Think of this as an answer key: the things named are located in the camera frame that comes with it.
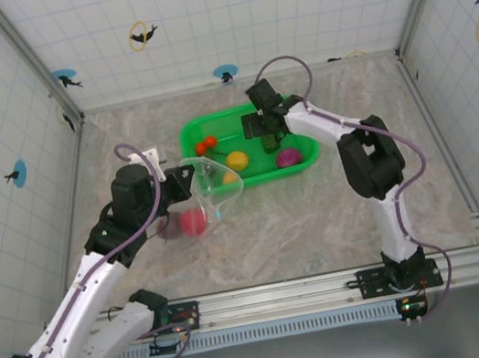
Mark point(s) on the dark green bumpy toy vegetable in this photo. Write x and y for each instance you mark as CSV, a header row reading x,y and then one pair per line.
x,y
270,145

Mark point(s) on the purple toy cabbage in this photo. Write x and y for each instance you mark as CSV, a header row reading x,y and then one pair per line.
x,y
288,157

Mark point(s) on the pink-red round toy fruit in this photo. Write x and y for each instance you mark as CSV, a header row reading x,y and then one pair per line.
x,y
194,222

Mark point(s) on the yellow toy lemon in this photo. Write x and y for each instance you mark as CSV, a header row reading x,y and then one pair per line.
x,y
237,161

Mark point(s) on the clear zip-top bag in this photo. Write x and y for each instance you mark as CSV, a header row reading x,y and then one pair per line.
x,y
218,192

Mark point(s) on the orange-yellow toy fruit piece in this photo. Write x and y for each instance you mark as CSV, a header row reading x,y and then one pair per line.
x,y
229,178

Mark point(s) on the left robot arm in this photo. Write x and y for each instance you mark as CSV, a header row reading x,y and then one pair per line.
x,y
79,295

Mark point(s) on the orange cherry tomato bunch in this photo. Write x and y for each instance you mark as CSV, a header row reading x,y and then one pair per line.
x,y
211,142

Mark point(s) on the green plastic mesh basket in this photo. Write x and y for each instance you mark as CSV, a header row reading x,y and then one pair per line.
x,y
211,123

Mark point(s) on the blue circle shark sticker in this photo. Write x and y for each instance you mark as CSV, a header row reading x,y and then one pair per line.
x,y
18,174

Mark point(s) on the left controller board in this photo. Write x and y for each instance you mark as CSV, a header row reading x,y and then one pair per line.
x,y
165,349

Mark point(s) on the controller board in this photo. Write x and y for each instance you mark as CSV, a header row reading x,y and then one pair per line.
x,y
165,349
413,307

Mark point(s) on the right controller board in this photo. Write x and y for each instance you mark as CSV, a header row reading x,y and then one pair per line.
x,y
413,307

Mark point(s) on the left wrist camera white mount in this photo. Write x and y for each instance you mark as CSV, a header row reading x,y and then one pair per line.
x,y
147,155

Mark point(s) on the aluminium frame floor bar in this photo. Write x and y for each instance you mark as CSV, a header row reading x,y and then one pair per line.
x,y
76,170
160,96
440,143

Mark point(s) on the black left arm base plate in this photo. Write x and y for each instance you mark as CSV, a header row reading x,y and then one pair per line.
x,y
188,310

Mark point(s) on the aluminium mounting rail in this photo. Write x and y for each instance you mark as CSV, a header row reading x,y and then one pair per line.
x,y
279,297

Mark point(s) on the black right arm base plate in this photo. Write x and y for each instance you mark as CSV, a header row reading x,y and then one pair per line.
x,y
371,281

